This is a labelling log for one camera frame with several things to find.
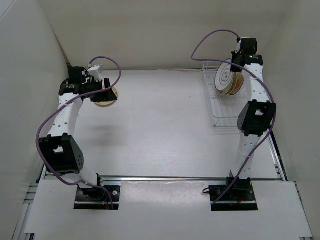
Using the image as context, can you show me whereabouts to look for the silver aluminium rail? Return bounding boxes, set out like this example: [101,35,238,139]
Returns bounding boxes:
[44,174,281,182]

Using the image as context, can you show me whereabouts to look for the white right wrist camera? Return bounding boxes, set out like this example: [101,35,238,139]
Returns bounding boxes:
[235,39,243,54]

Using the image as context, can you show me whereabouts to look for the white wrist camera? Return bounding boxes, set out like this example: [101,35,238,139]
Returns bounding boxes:
[235,39,243,54]
[88,64,104,78]

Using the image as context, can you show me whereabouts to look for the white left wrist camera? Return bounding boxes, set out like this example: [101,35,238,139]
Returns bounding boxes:
[88,64,104,78]

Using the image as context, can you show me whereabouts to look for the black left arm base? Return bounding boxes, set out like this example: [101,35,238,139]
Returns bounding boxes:
[73,185,121,210]

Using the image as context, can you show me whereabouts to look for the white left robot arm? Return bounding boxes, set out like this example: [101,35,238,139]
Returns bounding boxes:
[37,65,118,200]

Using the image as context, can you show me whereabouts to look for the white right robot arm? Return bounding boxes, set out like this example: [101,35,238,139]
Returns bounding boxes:
[224,37,277,200]

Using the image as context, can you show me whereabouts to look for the beige plate small motifs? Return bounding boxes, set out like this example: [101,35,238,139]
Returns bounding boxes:
[216,72,237,96]

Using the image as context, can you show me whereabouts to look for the white plate orange sunburst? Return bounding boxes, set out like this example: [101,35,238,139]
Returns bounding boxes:
[230,72,245,95]

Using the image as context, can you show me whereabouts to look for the white plate green rim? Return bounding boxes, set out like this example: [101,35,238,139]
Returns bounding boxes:
[214,62,233,90]

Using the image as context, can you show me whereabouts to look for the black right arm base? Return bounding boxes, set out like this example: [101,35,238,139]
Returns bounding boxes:
[202,185,258,212]

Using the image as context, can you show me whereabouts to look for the plain beige plate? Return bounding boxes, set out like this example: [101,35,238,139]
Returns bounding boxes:
[95,87,119,107]

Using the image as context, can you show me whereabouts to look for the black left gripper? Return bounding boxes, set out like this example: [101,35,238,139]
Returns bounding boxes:
[83,78,118,103]

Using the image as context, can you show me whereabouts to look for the white wire dish rack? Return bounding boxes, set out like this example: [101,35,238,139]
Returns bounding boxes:
[202,61,247,128]

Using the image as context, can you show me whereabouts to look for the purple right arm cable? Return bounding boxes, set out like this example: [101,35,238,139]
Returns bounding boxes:
[190,29,277,205]

